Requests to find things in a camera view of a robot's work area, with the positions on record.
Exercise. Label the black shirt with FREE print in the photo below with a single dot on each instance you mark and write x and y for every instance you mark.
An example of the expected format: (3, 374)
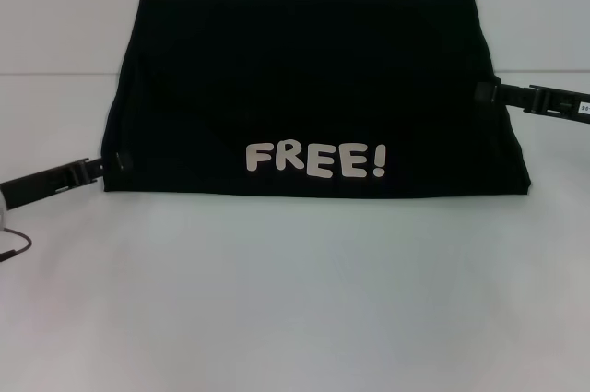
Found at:
(299, 87)

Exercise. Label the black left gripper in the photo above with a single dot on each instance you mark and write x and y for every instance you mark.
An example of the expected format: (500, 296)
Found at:
(41, 186)

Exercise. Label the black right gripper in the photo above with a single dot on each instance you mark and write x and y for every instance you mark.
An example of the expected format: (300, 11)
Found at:
(562, 103)

